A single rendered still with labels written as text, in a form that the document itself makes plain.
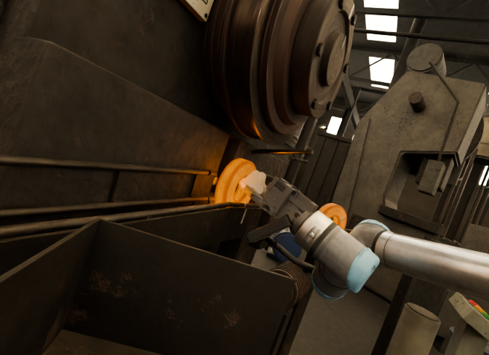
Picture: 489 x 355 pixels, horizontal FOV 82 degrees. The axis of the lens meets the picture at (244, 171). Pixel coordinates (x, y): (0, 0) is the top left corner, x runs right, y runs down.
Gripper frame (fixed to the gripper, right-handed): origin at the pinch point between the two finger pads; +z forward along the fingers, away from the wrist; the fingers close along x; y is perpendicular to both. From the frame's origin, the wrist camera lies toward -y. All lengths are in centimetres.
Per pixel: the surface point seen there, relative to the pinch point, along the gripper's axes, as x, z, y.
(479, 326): -56, -74, 2
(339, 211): -49, -19, 6
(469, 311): -57, -70, 4
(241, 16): 22.3, 8.7, 29.6
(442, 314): -194, -102, -21
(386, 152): -269, 6, 70
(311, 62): 12.4, -4.0, 30.9
